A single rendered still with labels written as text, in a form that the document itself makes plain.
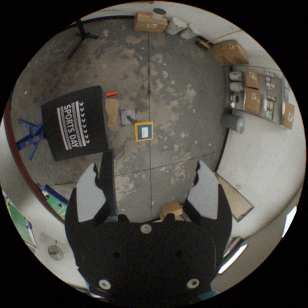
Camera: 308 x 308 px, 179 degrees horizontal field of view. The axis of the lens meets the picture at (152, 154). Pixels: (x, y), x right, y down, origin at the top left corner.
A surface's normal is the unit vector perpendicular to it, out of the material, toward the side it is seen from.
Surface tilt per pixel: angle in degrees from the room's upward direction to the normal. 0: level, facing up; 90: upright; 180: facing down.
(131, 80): 0
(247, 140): 90
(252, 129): 90
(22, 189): 58
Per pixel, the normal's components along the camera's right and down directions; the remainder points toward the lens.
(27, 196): 0.98, 0.10
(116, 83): 0.33, 0.45
